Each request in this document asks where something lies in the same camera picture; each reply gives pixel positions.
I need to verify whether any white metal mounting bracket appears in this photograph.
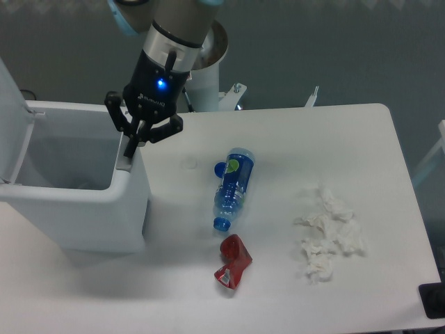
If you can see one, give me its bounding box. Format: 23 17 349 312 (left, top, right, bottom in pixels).
218 83 248 111

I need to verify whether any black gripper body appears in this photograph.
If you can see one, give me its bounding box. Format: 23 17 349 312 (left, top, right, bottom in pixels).
123 50 188 122

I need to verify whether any crushed red soda can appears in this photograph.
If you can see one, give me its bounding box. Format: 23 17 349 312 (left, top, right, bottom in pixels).
214 234 252 290

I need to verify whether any black device at edge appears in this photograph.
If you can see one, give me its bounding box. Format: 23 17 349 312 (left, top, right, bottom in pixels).
419 283 444 319

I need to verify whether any white push-top trash can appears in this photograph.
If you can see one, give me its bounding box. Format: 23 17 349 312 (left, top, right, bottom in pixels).
1 66 151 253

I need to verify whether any crumpled white tissue paper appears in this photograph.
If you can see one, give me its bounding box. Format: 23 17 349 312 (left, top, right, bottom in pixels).
293 183 366 285

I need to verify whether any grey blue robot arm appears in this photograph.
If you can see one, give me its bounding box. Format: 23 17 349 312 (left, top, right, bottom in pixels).
104 1 223 159

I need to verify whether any white frame at right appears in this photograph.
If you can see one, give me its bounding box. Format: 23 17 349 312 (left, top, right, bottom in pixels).
412 120 444 189

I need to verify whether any blue bottle cap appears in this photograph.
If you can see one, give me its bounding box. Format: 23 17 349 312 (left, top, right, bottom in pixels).
213 161 226 178

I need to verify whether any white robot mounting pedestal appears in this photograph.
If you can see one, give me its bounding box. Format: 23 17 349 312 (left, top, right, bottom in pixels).
185 20 229 112

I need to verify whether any blue plastic water bottle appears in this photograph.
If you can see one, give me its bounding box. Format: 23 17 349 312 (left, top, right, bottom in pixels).
213 148 255 232

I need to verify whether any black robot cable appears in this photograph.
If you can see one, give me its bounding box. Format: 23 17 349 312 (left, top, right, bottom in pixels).
183 88 195 113

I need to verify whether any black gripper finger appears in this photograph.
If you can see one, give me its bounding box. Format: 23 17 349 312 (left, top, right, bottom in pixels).
104 91 135 136
124 115 184 157

